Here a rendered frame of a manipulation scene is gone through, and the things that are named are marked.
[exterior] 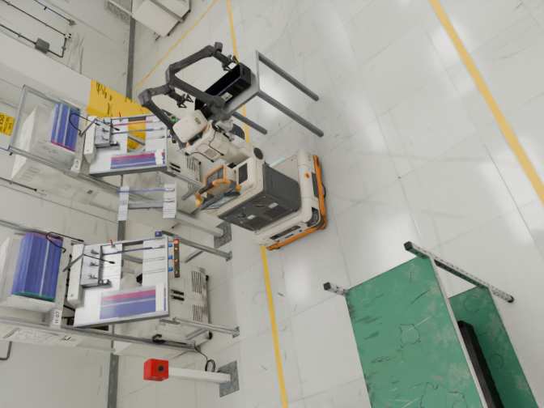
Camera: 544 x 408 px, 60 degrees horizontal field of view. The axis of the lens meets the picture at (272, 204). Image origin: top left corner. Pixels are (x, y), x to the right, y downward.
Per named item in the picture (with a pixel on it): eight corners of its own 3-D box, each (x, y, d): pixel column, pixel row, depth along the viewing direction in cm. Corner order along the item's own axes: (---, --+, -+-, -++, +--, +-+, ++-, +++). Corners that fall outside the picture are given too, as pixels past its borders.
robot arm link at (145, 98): (135, 104, 331) (146, 96, 328) (137, 93, 340) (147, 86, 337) (177, 142, 360) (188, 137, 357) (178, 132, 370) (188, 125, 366)
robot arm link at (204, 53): (168, 78, 323) (174, 70, 315) (163, 72, 323) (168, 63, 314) (210, 57, 349) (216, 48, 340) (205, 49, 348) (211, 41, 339)
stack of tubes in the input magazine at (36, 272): (62, 240, 374) (27, 230, 357) (54, 299, 345) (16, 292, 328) (55, 247, 380) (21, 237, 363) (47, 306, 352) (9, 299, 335)
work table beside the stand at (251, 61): (324, 135, 406) (257, 91, 354) (266, 169, 447) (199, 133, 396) (318, 95, 428) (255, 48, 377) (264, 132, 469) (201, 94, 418)
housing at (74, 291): (89, 251, 396) (82, 243, 384) (83, 306, 369) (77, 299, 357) (79, 252, 396) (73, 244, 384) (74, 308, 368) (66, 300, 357)
